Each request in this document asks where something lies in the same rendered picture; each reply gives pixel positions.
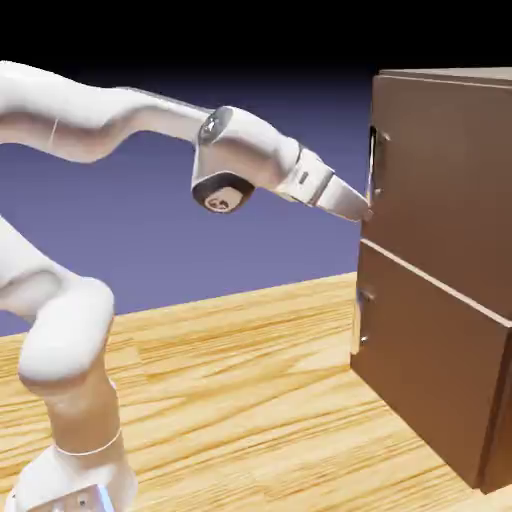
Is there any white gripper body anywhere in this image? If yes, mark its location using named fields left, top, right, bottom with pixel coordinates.
left=315, top=174, right=375, bottom=223

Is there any large brown cabinet door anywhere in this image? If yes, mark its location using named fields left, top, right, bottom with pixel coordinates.
left=360, top=74, right=512, bottom=321

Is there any brown wooden cabinet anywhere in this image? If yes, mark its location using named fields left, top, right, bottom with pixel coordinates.
left=350, top=67, right=512, bottom=496

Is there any small brown cabinet door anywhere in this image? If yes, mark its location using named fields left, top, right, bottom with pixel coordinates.
left=350, top=238, right=512, bottom=490

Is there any long curved metal handle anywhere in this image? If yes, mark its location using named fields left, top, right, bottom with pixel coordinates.
left=365, top=126, right=392, bottom=200

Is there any short curved metal handle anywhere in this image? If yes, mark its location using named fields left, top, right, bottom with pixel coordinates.
left=356, top=288, right=376, bottom=348

